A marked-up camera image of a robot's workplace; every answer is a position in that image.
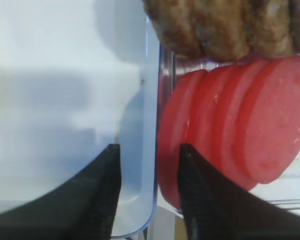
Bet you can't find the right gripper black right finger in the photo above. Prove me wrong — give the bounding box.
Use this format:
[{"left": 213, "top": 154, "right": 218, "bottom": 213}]
[{"left": 179, "top": 144, "right": 300, "bottom": 240}]

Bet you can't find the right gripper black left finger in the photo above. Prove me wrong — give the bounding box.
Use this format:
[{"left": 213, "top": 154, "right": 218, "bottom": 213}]
[{"left": 0, "top": 144, "right": 122, "bottom": 240}]

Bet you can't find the red tomato slice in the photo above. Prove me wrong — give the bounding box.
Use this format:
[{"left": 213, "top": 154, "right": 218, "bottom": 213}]
[
  {"left": 233, "top": 56, "right": 300, "bottom": 184},
  {"left": 211, "top": 59, "right": 269, "bottom": 191},
  {"left": 187, "top": 65, "right": 258, "bottom": 193},
  {"left": 156, "top": 69, "right": 207, "bottom": 210}
]

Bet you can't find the clear plastic patty tomato container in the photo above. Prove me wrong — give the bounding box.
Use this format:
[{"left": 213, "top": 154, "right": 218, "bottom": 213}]
[{"left": 110, "top": 14, "right": 300, "bottom": 238}]

